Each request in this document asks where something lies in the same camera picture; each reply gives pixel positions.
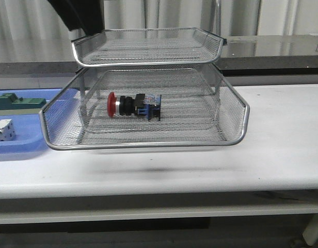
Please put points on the mesh tray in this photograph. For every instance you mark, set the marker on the mesh tray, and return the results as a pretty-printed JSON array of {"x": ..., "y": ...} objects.
[
  {"x": 141, "y": 47},
  {"x": 199, "y": 107}
]

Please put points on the red emergency stop button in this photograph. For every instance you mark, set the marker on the red emergency stop button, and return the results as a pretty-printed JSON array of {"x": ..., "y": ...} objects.
[{"x": 145, "y": 105}]

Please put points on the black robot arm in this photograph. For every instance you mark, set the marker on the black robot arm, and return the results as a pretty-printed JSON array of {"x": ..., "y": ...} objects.
[{"x": 80, "y": 14}]

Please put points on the blue plastic tray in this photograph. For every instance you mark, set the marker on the blue plastic tray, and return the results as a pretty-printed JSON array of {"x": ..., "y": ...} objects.
[{"x": 24, "y": 129}]

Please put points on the grey stone counter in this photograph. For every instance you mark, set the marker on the grey stone counter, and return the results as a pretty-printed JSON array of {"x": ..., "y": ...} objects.
[{"x": 245, "y": 61}]

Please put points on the white contact block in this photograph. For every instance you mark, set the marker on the white contact block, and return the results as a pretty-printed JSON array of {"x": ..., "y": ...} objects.
[{"x": 7, "y": 131}]

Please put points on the green terminal block module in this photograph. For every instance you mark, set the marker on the green terminal block module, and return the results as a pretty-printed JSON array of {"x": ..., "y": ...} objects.
[{"x": 11, "y": 104}]

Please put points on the grey pleated curtain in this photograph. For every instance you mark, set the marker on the grey pleated curtain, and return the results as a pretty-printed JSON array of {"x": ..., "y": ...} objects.
[{"x": 21, "y": 20}]

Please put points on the white table leg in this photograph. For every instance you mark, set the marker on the white table leg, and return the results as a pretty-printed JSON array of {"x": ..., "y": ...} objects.
[{"x": 310, "y": 234}]

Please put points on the grey metal rack frame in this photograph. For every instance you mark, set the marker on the grey metal rack frame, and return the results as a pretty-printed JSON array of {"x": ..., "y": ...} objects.
[{"x": 153, "y": 86}]

